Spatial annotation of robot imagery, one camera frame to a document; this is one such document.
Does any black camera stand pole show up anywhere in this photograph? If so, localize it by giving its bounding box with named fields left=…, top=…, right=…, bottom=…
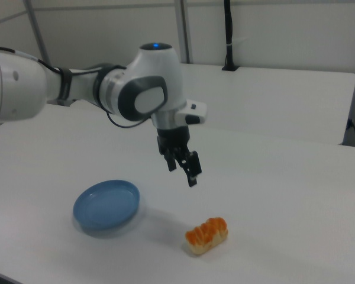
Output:
left=221, top=0, right=240, bottom=72

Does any white back table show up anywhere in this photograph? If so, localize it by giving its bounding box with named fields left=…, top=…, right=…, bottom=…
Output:
left=46, top=62, right=355, bottom=146

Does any black wall cable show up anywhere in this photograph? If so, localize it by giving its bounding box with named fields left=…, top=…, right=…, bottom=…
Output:
left=347, top=118, right=355, bottom=148

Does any orange glazed bread loaf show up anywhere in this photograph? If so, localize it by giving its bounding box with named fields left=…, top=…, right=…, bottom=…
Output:
left=185, top=217, right=229, bottom=255

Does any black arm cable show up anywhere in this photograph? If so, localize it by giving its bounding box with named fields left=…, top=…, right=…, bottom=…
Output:
left=0, top=46, right=152, bottom=129

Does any blue plastic plate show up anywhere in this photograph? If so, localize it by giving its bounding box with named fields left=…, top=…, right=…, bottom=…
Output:
left=73, top=179, right=141, bottom=232

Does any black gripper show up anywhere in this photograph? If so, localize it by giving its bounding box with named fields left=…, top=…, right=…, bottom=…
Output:
left=156, top=124, right=202, bottom=188

